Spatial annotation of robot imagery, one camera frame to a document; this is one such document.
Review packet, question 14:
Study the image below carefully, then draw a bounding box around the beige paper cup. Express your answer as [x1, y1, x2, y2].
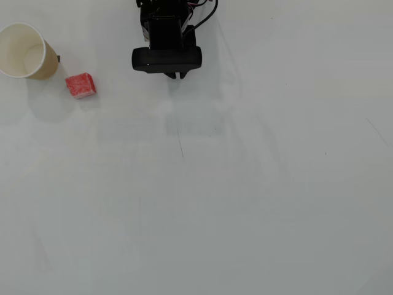
[0, 22, 59, 81]

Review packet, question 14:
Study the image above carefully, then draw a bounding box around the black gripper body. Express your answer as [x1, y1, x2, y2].
[181, 24, 198, 49]

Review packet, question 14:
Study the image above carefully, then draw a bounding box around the red foam cube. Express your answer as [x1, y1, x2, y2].
[64, 72, 99, 100]

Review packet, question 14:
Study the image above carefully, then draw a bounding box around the black bar webcam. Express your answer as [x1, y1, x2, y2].
[131, 14, 203, 74]

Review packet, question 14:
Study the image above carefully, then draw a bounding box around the black camera cable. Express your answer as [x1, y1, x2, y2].
[183, 0, 219, 37]

